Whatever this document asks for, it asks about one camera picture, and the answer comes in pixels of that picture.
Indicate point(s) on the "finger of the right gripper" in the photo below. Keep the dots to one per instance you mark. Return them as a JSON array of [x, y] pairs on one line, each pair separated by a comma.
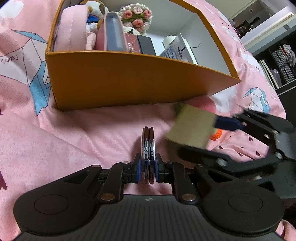
[[202, 156], [229, 123]]

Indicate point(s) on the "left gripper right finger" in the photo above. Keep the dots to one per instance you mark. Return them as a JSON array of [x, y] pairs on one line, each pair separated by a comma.
[[176, 175]]

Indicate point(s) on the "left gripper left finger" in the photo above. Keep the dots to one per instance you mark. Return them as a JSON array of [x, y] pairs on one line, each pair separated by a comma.
[[113, 180]]

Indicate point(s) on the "orange crochet fruit toy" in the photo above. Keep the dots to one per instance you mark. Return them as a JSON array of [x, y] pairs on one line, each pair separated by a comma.
[[216, 135]]

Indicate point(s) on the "pink fluffy pom ball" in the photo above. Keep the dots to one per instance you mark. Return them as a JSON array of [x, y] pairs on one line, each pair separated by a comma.
[[202, 102]]

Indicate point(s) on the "beige cardboard box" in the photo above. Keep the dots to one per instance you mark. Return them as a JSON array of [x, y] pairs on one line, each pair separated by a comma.
[[193, 127]]

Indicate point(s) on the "white carton box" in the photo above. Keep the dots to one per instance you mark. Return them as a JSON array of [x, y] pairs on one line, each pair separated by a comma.
[[179, 49]]

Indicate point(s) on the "black small box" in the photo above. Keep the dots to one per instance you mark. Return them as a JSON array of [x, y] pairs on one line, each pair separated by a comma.
[[146, 46]]

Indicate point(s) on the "dark red book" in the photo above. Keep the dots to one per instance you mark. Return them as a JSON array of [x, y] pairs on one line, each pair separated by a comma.
[[132, 43]]

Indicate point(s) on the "pink grey glasses case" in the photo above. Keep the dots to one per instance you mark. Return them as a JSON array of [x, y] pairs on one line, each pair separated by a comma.
[[111, 35]]

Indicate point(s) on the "crochet flower bouquet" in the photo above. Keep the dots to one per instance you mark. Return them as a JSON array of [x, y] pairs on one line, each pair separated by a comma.
[[137, 16]]

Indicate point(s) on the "pink padded pouch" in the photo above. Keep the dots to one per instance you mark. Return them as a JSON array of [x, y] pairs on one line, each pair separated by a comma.
[[71, 33]]

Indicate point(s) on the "calico cat plush toy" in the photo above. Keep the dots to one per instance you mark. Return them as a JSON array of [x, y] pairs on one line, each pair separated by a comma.
[[97, 11]]

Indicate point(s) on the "dark bookshelf with boxes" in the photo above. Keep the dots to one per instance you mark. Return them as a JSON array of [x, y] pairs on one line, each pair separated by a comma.
[[280, 55]]

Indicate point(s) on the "pink patterned bed duvet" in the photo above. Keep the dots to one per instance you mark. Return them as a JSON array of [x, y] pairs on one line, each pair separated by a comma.
[[40, 144]]

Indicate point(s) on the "orange cardboard storage box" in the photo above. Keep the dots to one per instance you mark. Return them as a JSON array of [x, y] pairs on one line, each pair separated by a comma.
[[95, 79]]

